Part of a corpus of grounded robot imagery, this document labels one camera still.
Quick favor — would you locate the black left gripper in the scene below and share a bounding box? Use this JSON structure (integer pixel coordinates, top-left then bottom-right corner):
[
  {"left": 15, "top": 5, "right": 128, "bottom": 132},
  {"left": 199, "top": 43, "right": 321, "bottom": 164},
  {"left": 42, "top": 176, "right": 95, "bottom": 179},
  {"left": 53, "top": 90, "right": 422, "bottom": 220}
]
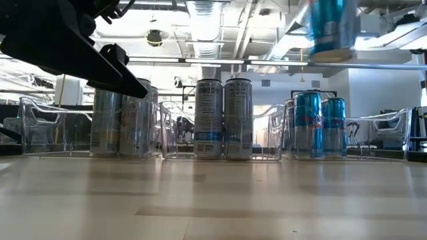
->
[{"left": 0, "top": 0, "right": 149, "bottom": 99}]

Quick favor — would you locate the white Celsius can blue print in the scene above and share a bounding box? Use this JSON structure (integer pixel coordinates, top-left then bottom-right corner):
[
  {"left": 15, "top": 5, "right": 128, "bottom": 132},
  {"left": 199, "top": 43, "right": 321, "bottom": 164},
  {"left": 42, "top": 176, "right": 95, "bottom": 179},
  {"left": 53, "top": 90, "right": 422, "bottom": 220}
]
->
[
  {"left": 193, "top": 78, "right": 224, "bottom": 160},
  {"left": 224, "top": 77, "right": 254, "bottom": 161}
]

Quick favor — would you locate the white cylindrical object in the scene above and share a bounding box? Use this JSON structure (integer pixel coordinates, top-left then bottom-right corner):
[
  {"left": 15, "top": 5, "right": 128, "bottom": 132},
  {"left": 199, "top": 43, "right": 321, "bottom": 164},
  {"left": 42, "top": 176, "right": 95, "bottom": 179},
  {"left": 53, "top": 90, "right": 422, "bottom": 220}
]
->
[{"left": 54, "top": 75, "right": 84, "bottom": 107}]

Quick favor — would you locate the black round overhead fixture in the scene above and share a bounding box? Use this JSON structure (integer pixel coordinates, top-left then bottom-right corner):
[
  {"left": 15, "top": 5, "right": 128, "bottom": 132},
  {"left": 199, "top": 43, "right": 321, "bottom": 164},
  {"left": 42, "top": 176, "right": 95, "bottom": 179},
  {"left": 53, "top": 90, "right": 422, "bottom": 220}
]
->
[{"left": 145, "top": 29, "right": 164, "bottom": 47}]

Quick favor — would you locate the clear plastic bin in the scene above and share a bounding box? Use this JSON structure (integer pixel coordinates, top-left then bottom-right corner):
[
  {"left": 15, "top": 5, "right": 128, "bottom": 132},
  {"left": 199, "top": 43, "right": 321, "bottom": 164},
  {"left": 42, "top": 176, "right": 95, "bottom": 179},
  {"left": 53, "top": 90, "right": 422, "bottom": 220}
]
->
[
  {"left": 159, "top": 101, "right": 287, "bottom": 162},
  {"left": 19, "top": 95, "right": 163, "bottom": 158},
  {"left": 283, "top": 98, "right": 414, "bottom": 163}
]

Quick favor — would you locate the long white light bar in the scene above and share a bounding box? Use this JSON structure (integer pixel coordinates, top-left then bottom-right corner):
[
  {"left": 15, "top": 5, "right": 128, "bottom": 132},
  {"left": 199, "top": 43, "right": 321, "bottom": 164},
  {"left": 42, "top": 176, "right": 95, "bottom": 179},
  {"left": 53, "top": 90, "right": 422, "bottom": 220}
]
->
[{"left": 128, "top": 57, "right": 310, "bottom": 67}]

